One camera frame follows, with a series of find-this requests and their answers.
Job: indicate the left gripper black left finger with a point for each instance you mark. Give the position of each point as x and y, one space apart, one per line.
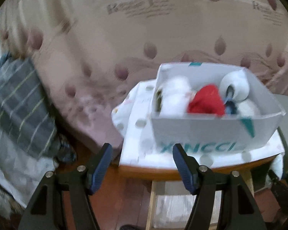
45 209

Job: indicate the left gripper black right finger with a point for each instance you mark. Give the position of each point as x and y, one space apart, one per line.
201 184

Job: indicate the brown wooden drawer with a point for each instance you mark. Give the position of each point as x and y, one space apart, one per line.
170 205

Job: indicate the red knitted garment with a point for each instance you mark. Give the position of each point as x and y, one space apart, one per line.
207 101

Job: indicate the light blue white underwear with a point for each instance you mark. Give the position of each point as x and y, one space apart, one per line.
235 85

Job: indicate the white garment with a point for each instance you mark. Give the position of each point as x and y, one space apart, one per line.
173 96

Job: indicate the brown wooden nightstand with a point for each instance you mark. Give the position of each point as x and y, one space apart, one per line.
182 172

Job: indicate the grey plaid blanket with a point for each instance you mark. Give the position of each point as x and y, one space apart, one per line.
25 112

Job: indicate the white XINCCI shoe box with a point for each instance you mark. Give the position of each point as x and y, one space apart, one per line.
208 133

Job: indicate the white dotted cover cloth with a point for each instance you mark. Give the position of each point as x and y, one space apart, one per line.
139 149

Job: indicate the beige leaf pattern mattress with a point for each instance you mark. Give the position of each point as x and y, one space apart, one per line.
90 53

